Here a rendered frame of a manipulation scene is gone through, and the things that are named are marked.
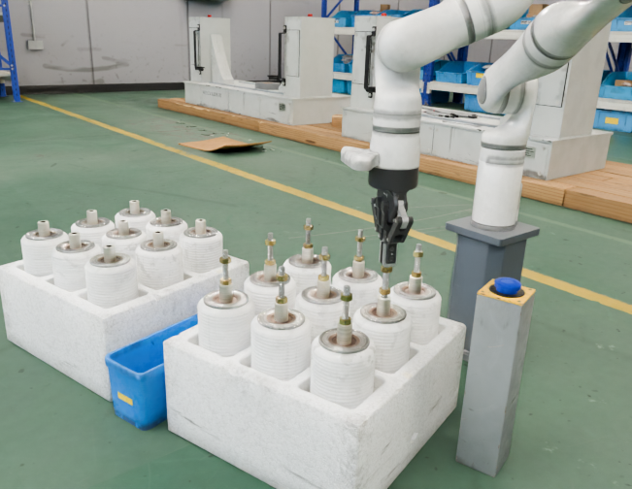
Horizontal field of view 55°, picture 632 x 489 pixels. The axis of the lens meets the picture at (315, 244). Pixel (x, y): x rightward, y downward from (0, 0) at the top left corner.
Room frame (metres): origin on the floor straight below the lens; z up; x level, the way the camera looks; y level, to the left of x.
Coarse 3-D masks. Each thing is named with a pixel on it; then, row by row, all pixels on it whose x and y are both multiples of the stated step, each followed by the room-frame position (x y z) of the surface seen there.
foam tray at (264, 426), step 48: (192, 336) 0.93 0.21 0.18; (192, 384) 0.87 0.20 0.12; (240, 384) 0.81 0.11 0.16; (288, 384) 0.79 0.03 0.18; (384, 384) 0.80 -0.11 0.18; (432, 384) 0.90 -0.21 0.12; (192, 432) 0.87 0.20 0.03; (240, 432) 0.81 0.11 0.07; (288, 432) 0.76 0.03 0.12; (336, 432) 0.71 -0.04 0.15; (384, 432) 0.76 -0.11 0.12; (432, 432) 0.92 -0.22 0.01; (288, 480) 0.76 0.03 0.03; (336, 480) 0.71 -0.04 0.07; (384, 480) 0.77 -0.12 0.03
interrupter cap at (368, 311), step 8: (368, 304) 0.92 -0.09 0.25; (376, 304) 0.93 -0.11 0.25; (392, 304) 0.93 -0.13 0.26; (360, 312) 0.89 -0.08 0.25; (368, 312) 0.89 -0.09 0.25; (376, 312) 0.90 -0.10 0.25; (392, 312) 0.90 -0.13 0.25; (400, 312) 0.90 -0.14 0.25; (368, 320) 0.87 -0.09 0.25; (376, 320) 0.86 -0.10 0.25; (384, 320) 0.87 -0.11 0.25; (392, 320) 0.86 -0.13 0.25; (400, 320) 0.87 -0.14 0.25
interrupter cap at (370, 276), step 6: (342, 270) 1.08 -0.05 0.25; (348, 270) 1.08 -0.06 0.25; (366, 270) 1.08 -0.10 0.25; (372, 270) 1.08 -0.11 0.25; (342, 276) 1.05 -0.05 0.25; (348, 276) 1.05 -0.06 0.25; (366, 276) 1.06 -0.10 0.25; (372, 276) 1.05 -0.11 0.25; (378, 276) 1.05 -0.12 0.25; (354, 282) 1.02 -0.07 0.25; (360, 282) 1.02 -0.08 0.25; (366, 282) 1.02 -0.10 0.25
